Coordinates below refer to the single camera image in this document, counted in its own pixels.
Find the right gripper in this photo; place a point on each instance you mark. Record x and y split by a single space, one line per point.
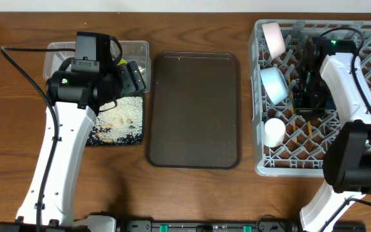
301 108

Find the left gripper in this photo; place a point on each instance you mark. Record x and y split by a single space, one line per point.
133 80

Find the yellow green snack wrapper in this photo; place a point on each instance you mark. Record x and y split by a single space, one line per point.
122 61

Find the wooden chopstick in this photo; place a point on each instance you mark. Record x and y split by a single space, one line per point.
309 126
291 85

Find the small light blue bowl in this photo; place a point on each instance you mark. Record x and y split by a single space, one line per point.
274 84

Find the white cup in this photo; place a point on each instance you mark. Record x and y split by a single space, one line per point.
274 132

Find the pink bowl with rice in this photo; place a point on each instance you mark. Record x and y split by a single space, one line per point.
274 39

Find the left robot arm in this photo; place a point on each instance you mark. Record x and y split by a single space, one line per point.
76 95

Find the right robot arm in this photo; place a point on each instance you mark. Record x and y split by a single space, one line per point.
331 70

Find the spilled rice food waste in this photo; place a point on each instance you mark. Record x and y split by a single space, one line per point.
121 119

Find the grey dishwasher rack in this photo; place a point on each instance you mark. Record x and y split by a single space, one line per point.
304 158

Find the clear plastic bin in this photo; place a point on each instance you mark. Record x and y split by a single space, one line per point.
137 51

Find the black plastic tray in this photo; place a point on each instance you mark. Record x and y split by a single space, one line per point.
121 141

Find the brown serving tray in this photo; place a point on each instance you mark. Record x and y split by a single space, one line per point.
195 119

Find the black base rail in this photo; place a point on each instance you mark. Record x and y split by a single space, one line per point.
266 223

